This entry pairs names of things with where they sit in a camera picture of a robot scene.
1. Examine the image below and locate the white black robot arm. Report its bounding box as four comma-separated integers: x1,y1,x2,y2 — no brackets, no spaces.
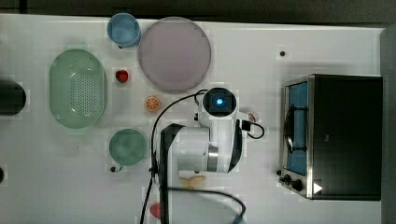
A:
154,88,250,224

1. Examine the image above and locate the silver black toaster oven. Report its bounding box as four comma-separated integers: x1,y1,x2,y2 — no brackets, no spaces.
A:
276,74,383,201

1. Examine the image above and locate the orange slice toy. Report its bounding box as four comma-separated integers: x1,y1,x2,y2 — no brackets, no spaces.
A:
145,96,161,112

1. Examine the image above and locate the large grey round plate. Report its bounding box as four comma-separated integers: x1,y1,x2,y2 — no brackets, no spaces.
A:
138,17,211,91

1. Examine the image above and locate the peeled banana toy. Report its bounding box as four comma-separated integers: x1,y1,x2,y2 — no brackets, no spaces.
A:
179,175,206,189

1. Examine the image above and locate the green plastic mug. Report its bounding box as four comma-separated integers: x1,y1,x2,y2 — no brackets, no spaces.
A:
109,129,148,173

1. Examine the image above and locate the small red strawberry toy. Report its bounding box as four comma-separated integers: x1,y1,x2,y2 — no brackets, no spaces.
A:
116,70,129,83

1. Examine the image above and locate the pink strawberry toy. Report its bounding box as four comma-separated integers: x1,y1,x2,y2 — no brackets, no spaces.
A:
149,203,161,219

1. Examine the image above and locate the blue plastic cup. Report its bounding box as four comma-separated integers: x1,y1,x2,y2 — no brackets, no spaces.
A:
106,13,141,49

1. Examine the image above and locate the green plastic colander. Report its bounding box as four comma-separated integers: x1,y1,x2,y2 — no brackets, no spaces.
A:
49,49,107,129

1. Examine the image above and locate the dark grey cup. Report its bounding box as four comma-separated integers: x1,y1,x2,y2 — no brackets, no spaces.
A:
0,80,26,116

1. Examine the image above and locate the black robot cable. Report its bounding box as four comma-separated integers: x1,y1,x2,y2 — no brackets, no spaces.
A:
139,89,266,224

